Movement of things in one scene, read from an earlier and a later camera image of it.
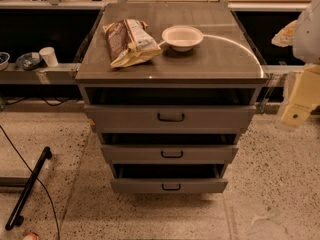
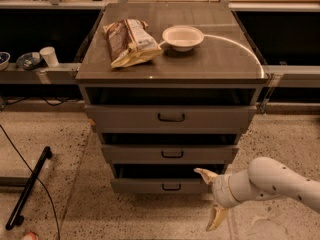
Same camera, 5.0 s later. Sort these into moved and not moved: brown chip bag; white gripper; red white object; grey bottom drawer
Moved: white gripper
Not moved: red white object; brown chip bag; grey bottom drawer
